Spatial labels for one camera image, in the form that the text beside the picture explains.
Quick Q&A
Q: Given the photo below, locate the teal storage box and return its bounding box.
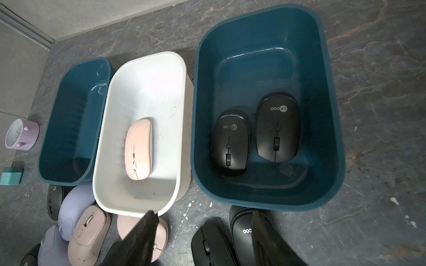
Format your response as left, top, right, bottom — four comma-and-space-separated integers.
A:
39, 57, 115, 186
191, 4, 345, 212

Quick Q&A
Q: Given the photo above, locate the pink mouse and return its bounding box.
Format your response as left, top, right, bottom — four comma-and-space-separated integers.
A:
125, 119, 152, 181
117, 215, 169, 262
68, 205, 111, 266

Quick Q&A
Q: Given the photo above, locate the left teal storage box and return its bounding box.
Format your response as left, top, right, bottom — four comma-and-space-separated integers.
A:
39, 57, 115, 186

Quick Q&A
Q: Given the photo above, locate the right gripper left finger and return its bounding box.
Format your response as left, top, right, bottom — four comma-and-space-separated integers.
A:
101, 210, 159, 266

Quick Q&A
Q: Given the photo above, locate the right teal storage box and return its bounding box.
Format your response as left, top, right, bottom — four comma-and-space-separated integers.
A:
191, 4, 345, 212

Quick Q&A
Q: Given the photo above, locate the black mouse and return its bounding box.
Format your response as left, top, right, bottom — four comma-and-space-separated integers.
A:
256, 93, 301, 162
191, 225, 237, 266
47, 185, 73, 221
211, 110, 251, 176
229, 206, 273, 266
20, 243, 41, 266

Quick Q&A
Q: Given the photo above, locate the purple mouse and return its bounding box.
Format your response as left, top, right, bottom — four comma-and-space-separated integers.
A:
58, 181, 95, 242
38, 225, 71, 266

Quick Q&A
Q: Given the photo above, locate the small teal block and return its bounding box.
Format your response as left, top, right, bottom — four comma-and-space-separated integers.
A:
1, 161, 24, 186

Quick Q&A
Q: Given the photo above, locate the purple mouse top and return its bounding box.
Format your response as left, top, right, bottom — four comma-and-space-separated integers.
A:
58, 181, 95, 242

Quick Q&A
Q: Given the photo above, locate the purple mouse middle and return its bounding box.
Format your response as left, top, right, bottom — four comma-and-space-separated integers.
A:
38, 225, 71, 266

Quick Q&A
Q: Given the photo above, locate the white storage box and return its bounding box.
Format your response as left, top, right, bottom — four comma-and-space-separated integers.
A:
93, 52, 194, 217

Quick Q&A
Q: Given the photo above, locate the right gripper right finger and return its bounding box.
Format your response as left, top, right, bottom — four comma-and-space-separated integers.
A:
252, 211, 307, 266

